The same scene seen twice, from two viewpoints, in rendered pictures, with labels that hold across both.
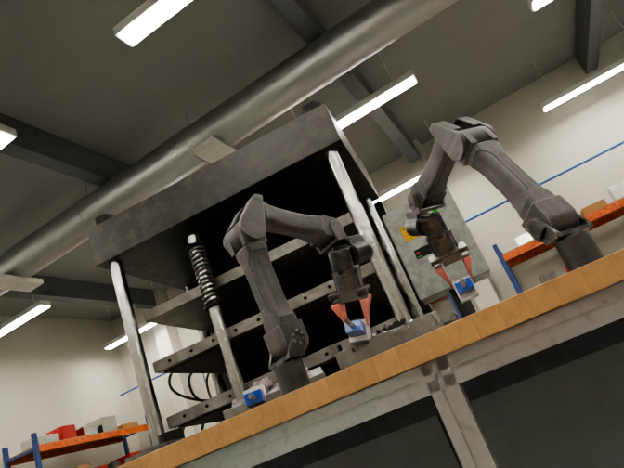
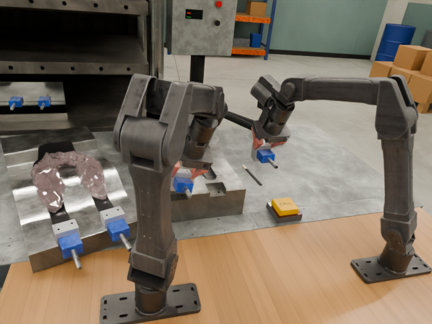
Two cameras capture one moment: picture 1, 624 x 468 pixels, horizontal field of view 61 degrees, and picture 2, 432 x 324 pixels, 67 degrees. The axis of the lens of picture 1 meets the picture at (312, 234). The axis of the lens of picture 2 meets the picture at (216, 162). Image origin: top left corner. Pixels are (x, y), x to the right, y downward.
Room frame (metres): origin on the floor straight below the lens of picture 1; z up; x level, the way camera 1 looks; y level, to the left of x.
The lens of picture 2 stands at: (0.68, 0.29, 1.40)
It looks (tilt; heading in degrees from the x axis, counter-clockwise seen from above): 29 degrees down; 329
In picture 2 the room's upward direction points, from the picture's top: 6 degrees clockwise
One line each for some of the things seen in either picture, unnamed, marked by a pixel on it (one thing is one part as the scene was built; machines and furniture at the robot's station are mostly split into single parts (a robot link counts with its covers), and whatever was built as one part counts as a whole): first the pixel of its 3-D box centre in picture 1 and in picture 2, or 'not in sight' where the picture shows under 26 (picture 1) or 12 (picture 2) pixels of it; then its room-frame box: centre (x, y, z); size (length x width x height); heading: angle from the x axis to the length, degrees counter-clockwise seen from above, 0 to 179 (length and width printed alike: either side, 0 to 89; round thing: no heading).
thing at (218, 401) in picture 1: (305, 375); (27, 48); (2.60, 0.28, 1.01); 1.10 x 0.74 x 0.05; 78
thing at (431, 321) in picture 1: (401, 346); (182, 156); (1.57, -0.12, 0.87); 0.50 x 0.26 x 0.14; 168
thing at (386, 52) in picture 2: not in sight; (393, 47); (5.23, -6.56, 0.44); 0.59 x 0.59 x 0.88
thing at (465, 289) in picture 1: (464, 285); (267, 157); (1.37, -0.31, 0.93); 0.13 x 0.05 x 0.05; 169
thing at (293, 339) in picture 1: (285, 350); (151, 265); (1.12, 0.14, 0.90); 0.09 x 0.06 x 0.06; 44
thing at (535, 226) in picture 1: (558, 226); (400, 235); (0.98, -0.43, 0.90); 0.09 x 0.06 x 0.06; 110
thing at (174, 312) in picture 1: (273, 281); not in sight; (2.61, 0.27, 1.51); 1.10 x 0.70 x 0.05; 78
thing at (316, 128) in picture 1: (253, 239); not in sight; (2.55, 0.29, 1.75); 1.30 x 0.84 x 0.61; 78
